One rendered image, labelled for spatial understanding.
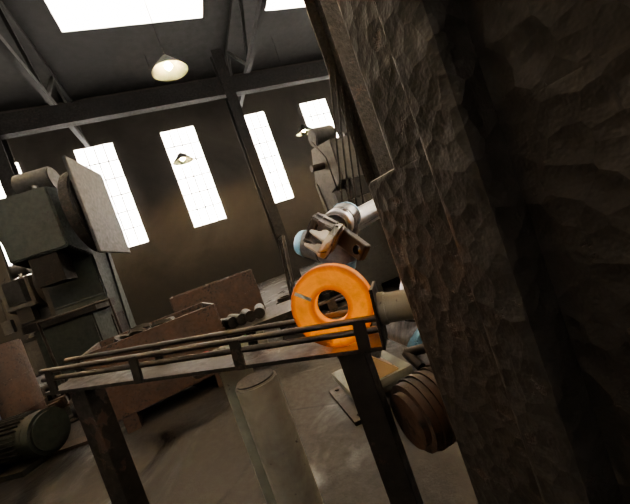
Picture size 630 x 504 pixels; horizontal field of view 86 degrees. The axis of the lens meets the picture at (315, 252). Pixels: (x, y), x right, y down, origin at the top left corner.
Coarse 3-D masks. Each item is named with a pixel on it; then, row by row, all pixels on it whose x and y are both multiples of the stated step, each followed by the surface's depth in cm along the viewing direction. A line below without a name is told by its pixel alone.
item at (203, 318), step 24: (192, 312) 258; (216, 312) 266; (120, 336) 262; (144, 336) 243; (168, 336) 250; (144, 360) 241; (144, 384) 240; (168, 384) 246; (192, 384) 253; (120, 408) 232; (144, 408) 239
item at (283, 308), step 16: (288, 256) 295; (288, 288) 350; (256, 304) 330; (288, 304) 327; (224, 320) 305; (240, 320) 301; (256, 320) 302; (272, 320) 288; (288, 336) 292; (304, 336) 294
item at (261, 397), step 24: (240, 384) 95; (264, 384) 91; (264, 408) 90; (288, 408) 96; (264, 432) 90; (288, 432) 92; (264, 456) 91; (288, 456) 91; (288, 480) 91; (312, 480) 95
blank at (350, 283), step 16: (320, 272) 62; (336, 272) 61; (352, 272) 60; (304, 288) 63; (320, 288) 62; (336, 288) 61; (352, 288) 60; (368, 288) 60; (304, 304) 63; (352, 304) 61; (368, 304) 60; (304, 320) 64; (320, 320) 63; (336, 320) 64; (352, 336) 61
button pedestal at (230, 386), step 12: (228, 348) 104; (228, 372) 105; (240, 372) 106; (252, 372) 108; (228, 384) 105; (228, 396) 105; (240, 408) 106; (240, 420) 105; (252, 444) 106; (252, 456) 106; (264, 480) 106; (264, 492) 106
